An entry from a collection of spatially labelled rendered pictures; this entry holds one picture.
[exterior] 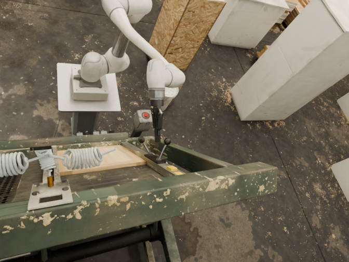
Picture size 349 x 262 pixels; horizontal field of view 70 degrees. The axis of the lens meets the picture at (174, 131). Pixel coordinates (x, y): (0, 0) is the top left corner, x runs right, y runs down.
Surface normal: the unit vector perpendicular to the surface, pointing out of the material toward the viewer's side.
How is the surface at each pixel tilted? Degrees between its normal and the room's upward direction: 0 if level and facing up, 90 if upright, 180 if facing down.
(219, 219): 0
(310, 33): 90
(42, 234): 34
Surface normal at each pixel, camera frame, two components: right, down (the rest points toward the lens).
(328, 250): 0.36, -0.47
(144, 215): 0.44, 0.11
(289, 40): -0.91, 0.03
